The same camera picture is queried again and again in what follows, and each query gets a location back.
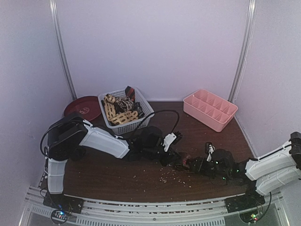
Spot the dark brown red patterned tie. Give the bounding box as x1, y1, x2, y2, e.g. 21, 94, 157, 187
179, 152, 193, 169

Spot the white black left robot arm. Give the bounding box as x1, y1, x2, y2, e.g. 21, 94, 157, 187
40, 113, 182, 209

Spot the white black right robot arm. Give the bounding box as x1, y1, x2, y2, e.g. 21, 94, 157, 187
187, 132, 301, 208

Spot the grey plastic mesh basket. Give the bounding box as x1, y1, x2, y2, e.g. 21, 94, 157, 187
98, 87, 154, 135

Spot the yellow insect patterned tie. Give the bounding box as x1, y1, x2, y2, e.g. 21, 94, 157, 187
102, 94, 139, 126

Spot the brown cream patterned tie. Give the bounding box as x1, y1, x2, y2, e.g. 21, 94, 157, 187
114, 97, 134, 112

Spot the red black striped tie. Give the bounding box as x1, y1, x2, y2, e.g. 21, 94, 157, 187
125, 86, 135, 102

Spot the pink divided organizer box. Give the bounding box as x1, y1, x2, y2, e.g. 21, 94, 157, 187
183, 89, 238, 132

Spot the dark red round plate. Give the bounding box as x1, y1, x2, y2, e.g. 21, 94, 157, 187
63, 96, 102, 121

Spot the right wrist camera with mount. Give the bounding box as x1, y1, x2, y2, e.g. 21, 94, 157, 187
205, 142, 215, 162

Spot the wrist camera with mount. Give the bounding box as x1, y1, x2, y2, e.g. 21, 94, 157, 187
163, 131, 182, 152
205, 142, 215, 162

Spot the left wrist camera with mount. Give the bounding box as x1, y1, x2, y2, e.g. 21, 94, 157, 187
163, 131, 182, 152

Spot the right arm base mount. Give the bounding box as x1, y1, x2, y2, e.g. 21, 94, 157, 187
224, 191, 271, 225

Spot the front aluminium rail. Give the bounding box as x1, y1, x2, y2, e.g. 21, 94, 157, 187
19, 187, 290, 226

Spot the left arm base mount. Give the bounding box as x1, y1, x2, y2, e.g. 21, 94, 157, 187
40, 189, 84, 226

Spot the right aluminium frame post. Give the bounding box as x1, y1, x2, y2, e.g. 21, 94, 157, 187
228, 0, 257, 103

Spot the aluminium frame post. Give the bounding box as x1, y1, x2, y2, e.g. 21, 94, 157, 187
49, 0, 77, 100
228, 0, 257, 103

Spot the left aluminium frame post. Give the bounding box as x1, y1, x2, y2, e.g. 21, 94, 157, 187
49, 0, 77, 100

